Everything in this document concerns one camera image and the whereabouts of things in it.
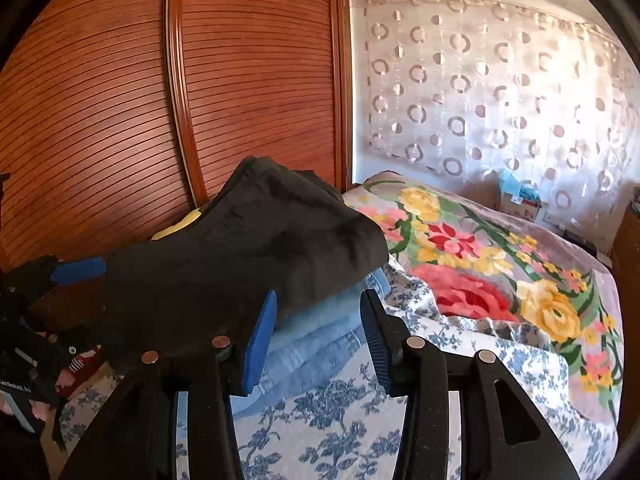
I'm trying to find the black shorts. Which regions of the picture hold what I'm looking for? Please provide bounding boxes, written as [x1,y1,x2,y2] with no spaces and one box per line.
[100,156,388,370]

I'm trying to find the left hand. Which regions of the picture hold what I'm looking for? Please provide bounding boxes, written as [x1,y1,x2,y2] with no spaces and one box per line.
[0,396,51,424]

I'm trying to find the blue floral bed sheet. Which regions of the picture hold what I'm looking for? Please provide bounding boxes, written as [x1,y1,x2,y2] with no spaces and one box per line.
[60,253,618,480]

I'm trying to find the colourful floral blanket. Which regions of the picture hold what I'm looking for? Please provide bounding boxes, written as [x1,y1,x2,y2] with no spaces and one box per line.
[344,171,624,424]

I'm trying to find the wooden louvred wardrobe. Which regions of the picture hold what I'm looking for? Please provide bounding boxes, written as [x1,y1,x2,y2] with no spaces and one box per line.
[1,0,352,269]

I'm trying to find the folded blue jeans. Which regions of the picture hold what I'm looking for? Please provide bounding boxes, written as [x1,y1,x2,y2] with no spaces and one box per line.
[231,269,390,418]

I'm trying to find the wooden side cabinet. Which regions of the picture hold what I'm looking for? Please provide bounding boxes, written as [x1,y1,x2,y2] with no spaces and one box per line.
[610,205,639,442]

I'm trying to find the white circle-pattern curtain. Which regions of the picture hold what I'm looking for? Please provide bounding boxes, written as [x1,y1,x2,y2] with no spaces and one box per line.
[350,0,639,252]

